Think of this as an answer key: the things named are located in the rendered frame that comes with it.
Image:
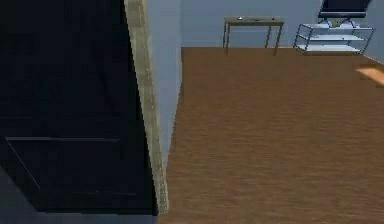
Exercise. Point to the grey-brown side table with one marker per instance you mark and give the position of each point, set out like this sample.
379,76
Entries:
253,22

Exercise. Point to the small green object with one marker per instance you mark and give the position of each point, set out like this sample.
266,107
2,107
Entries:
336,23

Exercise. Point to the white metal shelf stand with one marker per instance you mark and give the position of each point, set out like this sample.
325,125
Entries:
330,37

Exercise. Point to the black television set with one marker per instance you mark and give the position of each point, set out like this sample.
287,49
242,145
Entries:
343,7

